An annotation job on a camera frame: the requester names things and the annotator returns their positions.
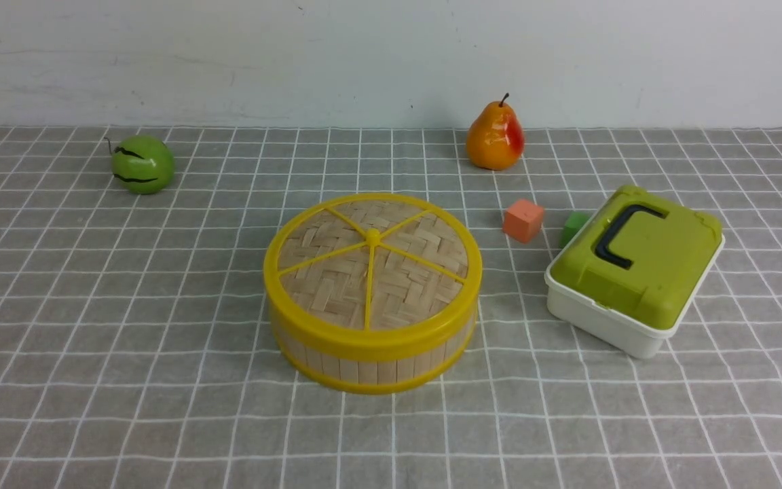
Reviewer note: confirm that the yellow bamboo steamer lid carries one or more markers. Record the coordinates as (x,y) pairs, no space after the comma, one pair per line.
(372,277)

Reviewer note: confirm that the yellow bamboo steamer basket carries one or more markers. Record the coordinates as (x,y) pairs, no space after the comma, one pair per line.
(402,372)

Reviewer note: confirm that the orange foam cube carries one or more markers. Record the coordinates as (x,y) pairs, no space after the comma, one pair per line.
(523,220)

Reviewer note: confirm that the orange toy pear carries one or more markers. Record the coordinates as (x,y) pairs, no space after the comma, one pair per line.
(495,140)

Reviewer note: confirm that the green foam cube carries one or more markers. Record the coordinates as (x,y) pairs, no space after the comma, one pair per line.
(576,220)

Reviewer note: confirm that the green white lunch box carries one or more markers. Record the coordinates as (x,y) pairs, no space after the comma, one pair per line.
(630,274)

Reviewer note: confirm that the green toy melon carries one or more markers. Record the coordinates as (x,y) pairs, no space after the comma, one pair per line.
(142,163)

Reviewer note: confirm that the grey checked tablecloth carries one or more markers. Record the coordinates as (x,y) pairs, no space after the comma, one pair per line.
(136,349)

